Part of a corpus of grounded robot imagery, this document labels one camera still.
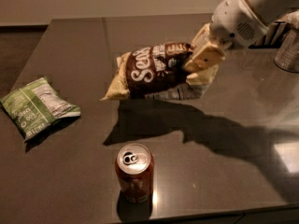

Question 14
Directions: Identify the red coke can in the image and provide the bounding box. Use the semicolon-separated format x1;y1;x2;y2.
115;143;154;203

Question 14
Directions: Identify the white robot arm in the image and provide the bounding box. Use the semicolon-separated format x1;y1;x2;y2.
183;0;299;73

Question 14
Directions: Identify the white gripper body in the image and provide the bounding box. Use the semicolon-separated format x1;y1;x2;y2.
210;0;268;48

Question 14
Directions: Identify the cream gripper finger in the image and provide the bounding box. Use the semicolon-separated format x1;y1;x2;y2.
182;43;225;73
192;23;215;50

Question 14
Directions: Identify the black wire napkin basket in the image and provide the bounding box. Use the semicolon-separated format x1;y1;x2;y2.
249;21;291;49

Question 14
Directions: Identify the green chip bag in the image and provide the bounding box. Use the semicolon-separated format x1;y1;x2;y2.
1;77;81;141

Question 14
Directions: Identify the brown chip bag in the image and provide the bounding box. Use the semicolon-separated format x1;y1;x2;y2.
103;42;219;100

